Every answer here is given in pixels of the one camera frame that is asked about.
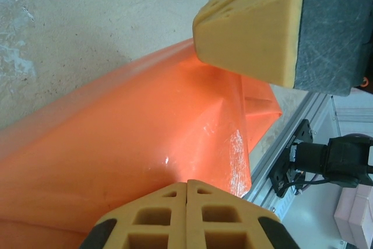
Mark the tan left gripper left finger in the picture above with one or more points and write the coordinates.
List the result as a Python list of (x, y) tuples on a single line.
[(175, 211)]

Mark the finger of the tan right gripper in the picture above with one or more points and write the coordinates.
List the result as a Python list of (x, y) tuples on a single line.
[(247, 42)]

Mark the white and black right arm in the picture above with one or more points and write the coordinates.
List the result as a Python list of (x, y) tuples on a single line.
[(335, 158)]

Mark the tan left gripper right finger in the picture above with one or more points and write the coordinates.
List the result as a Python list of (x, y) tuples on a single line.
[(195, 211)]

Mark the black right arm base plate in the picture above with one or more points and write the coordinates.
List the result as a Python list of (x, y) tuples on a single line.
[(304, 129)]

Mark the orange wrapping paper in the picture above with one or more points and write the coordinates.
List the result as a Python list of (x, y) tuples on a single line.
[(102, 144)]

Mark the pink foam block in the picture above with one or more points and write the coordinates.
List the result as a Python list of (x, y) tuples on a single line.
[(355, 208)]

